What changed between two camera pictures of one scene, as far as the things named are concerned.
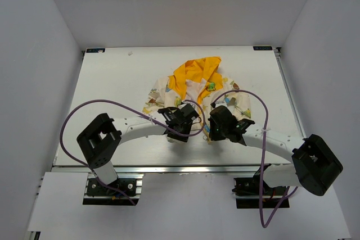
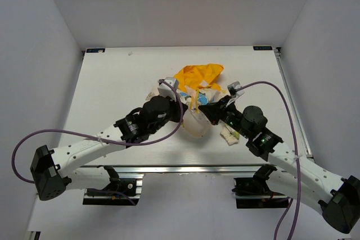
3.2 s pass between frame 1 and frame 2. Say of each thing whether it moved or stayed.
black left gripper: moved
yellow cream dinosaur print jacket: moved
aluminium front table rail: stayed
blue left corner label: stayed
